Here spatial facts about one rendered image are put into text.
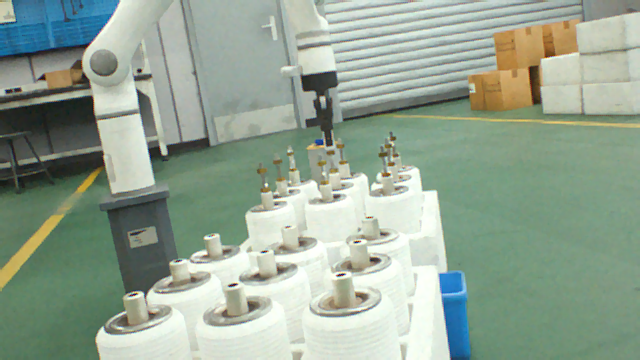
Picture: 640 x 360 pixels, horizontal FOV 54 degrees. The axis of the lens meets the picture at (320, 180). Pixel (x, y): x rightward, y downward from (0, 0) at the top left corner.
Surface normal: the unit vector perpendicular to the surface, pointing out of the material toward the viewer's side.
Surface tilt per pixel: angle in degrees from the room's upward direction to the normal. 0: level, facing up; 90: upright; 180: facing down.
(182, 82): 90
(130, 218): 90
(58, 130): 90
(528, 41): 90
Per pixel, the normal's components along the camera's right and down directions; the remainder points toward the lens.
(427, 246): -0.18, 0.19
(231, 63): 0.25, 0.11
